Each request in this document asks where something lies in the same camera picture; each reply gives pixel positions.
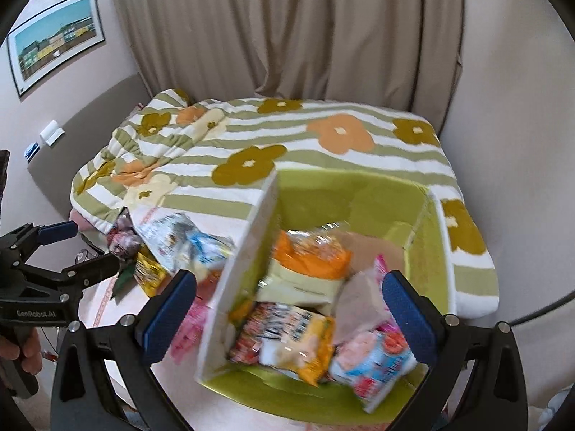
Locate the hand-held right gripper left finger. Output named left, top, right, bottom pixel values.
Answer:
left=49, top=268, right=199, bottom=431

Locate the grey headboard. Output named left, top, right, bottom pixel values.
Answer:
left=26, top=74, right=152, bottom=218

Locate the framed wall poster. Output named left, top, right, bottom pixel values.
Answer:
left=6, top=0, right=107, bottom=100

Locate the beige curtain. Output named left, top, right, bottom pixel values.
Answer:
left=109, top=0, right=466, bottom=116

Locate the green cardboard box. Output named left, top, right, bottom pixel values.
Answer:
left=194, top=168, right=457, bottom=426

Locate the pale blue red snack packet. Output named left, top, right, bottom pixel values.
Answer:
left=329, top=327, right=418, bottom=414

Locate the pink bed sheet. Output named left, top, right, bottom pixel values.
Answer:
left=69, top=208, right=111, bottom=235

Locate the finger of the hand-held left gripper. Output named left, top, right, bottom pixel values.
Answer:
left=26, top=250, right=123, bottom=301
left=0, top=220, right=80, bottom=258

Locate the floral striped blanket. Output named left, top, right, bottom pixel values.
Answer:
left=69, top=88, right=502, bottom=318

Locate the green snack packet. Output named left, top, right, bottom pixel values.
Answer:
left=111, top=264, right=137, bottom=299

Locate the silver white snack packet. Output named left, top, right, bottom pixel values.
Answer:
left=134, top=212, right=199, bottom=271

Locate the person's left hand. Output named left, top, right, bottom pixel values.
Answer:
left=0, top=328, right=44, bottom=376

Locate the black lamp stand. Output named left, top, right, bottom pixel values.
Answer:
left=511, top=291, right=575, bottom=329

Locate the white yellow blue snack packet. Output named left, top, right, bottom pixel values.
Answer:
left=180, top=229, right=236, bottom=280

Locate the orange cream snack packet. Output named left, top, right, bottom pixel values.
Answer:
left=257, top=228, right=355, bottom=316

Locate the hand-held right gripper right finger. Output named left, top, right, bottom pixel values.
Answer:
left=381, top=270, right=530, bottom=431

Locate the yellow red snack packet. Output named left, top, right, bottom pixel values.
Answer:
left=228, top=301, right=337, bottom=388

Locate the purple snack packet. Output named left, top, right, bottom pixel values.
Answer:
left=107, top=214, right=145, bottom=262

